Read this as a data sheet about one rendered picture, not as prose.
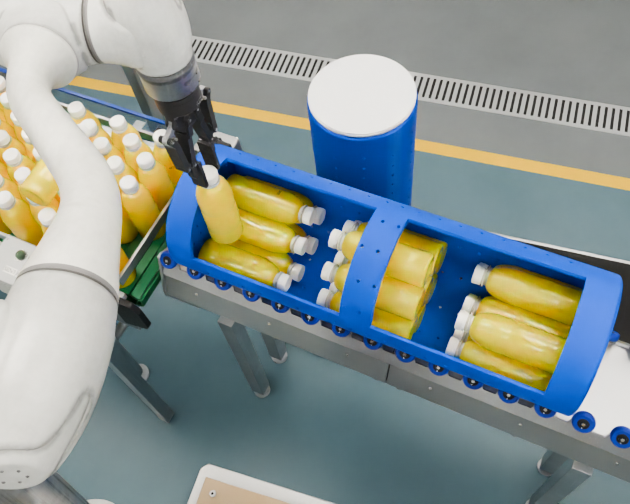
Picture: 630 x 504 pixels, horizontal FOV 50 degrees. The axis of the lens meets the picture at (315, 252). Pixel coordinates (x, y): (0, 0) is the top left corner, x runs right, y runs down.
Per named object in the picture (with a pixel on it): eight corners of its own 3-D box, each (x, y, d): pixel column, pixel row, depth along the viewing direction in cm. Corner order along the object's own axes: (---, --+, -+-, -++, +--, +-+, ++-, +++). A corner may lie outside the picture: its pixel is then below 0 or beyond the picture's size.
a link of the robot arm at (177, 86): (204, 43, 103) (213, 72, 108) (153, 29, 105) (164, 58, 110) (173, 85, 99) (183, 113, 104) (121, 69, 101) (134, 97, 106)
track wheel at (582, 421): (599, 420, 133) (599, 415, 134) (575, 411, 134) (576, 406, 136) (590, 438, 135) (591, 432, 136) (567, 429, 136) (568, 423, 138)
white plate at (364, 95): (427, 62, 177) (427, 66, 178) (326, 46, 183) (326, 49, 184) (401, 144, 164) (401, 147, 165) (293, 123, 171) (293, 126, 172)
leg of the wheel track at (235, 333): (265, 400, 243) (232, 329, 189) (251, 394, 244) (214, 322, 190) (273, 386, 245) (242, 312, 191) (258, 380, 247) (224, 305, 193)
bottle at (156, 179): (172, 222, 175) (150, 178, 159) (149, 213, 177) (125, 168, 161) (187, 201, 178) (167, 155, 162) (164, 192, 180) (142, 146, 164)
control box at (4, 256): (70, 322, 152) (51, 302, 143) (1, 291, 158) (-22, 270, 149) (95, 285, 156) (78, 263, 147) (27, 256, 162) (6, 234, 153)
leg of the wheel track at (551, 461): (552, 479, 221) (607, 425, 167) (534, 471, 223) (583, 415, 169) (557, 462, 224) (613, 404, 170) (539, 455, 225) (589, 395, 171)
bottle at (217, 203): (246, 217, 146) (230, 163, 129) (240, 246, 142) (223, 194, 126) (213, 215, 147) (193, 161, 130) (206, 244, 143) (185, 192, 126)
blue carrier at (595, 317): (559, 432, 136) (595, 393, 111) (187, 284, 161) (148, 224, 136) (596, 310, 147) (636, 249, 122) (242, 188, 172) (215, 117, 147)
